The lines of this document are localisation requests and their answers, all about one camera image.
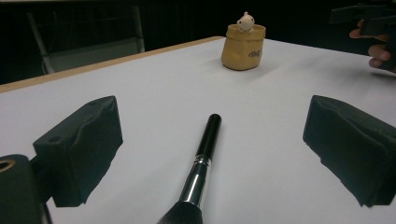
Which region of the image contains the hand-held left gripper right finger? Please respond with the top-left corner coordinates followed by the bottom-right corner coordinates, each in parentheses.
top-left (302, 94), bottom-right (396, 208)

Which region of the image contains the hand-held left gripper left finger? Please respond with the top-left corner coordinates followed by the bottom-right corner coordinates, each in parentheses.
top-left (32, 95), bottom-right (124, 208)

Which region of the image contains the small brown toy object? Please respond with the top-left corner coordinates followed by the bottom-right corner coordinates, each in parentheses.
top-left (220, 23), bottom-right (267, 72)

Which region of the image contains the white metal stand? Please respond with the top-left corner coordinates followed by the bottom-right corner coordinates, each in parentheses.
top-left (26, 5), bottom-right (146, 76)

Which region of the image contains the small white figure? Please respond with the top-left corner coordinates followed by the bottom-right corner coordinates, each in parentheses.
top-left (235, 11), bottom-right (256, 34)

